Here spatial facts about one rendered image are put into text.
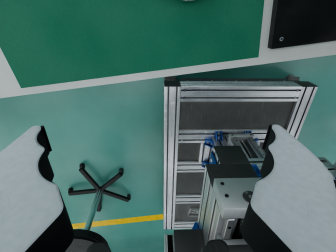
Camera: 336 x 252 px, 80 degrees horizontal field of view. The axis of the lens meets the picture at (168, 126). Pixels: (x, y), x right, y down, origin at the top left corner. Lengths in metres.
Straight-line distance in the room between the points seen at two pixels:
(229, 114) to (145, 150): 0.71
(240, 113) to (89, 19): 0.98
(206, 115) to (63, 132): 1.03
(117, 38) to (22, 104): 1.21
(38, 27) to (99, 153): 1.22
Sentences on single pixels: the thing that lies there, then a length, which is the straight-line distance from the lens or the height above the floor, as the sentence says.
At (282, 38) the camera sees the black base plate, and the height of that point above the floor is 0.77.
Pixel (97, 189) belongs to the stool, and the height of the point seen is 0.07.
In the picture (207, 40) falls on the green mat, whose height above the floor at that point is 0.75.
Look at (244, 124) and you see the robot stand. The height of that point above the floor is 0.21.
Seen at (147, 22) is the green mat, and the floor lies 0.75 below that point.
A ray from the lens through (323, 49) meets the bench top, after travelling 0.66.
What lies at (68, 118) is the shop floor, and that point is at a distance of 1.57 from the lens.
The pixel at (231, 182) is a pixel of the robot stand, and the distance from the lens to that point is 0.53.
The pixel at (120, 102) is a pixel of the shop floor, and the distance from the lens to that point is 1.40.
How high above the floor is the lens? 1.26
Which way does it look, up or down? 60 degrees down
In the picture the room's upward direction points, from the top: 176 degrees clockwise
